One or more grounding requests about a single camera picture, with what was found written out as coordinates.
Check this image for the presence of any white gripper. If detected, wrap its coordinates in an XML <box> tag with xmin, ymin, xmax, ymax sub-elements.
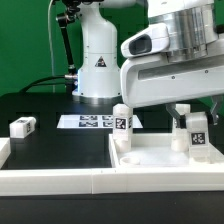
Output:
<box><xmin>120</xmin><ymin>54</ymin><xmax>224</xmax><ymax>129</ymax></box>

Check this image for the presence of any white square table top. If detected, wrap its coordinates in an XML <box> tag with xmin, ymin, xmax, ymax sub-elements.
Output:
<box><xmin>109</xmin><ymin>133</ymin><xmax>224</xmax><ymax>168</ymax></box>

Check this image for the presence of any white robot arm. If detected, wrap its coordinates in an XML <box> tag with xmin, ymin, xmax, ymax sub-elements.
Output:
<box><xmin>77</xmin><ymin>0</ymin><xmax>224</xmax><ymax>127</ymax></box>

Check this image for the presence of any white U-shaped obstacle fence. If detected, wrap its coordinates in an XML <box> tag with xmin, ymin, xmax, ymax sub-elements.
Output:
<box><xmin>0</xmin><ymin>134</ymin><xmax>224</xmax><ymax>197</ymax></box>

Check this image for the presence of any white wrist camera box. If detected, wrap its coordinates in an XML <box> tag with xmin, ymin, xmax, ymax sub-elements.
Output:
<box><xmin>121</xmin><ymin>23</ymin><xmax>170</xmax><ymax>58</ymax></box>

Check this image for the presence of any white marker base plate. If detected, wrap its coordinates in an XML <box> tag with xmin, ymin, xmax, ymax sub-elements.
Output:
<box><xmin>57</xmin><ymin>115</ymin><xmax>142</xmax><ymax>129</ymax></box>

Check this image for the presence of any black cable bundle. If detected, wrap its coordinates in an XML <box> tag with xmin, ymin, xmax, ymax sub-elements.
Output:
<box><xmin>19</xmin><ymin>75</ymin><xmax>80</xmax><ymax>94</ymax></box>

